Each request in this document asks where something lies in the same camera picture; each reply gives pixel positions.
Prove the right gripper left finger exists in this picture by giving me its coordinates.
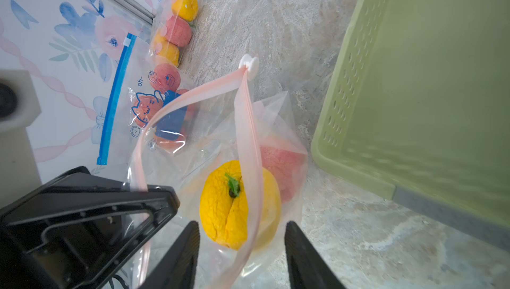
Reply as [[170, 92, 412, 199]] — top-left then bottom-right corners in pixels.
[[140, 221, 200, 289]]

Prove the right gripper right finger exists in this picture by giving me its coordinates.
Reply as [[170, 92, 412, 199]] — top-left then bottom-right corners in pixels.
[[284, 221, 346, 289]]

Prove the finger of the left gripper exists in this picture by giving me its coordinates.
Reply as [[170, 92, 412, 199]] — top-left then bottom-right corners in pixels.
[[1, 166, 179, 288]]

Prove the yellow peach with leaf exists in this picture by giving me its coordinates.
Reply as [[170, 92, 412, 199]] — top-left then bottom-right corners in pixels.
[[199, 160, 282, 251]]

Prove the pink peach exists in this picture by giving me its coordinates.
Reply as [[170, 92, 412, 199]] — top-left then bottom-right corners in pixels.
[[148, 63, 181, 93], [161, 15, 193, 48], [260, 146, 308, 204]]

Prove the pink zipper clear bag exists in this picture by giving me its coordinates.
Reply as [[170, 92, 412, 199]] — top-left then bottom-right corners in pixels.
[[127, 55, 308, 288], [150, 0, 199, 66]]

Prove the orange peach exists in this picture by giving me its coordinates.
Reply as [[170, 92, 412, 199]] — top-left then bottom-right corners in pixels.
[[155, 131, 187, 152]]

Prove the blue zipper clear bag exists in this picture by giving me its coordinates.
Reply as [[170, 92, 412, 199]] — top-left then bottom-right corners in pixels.
[[97, 34, 195, 166]]

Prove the green plastic basket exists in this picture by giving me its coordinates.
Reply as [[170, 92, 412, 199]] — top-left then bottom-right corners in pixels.
[[312, 0, 509, 251]]

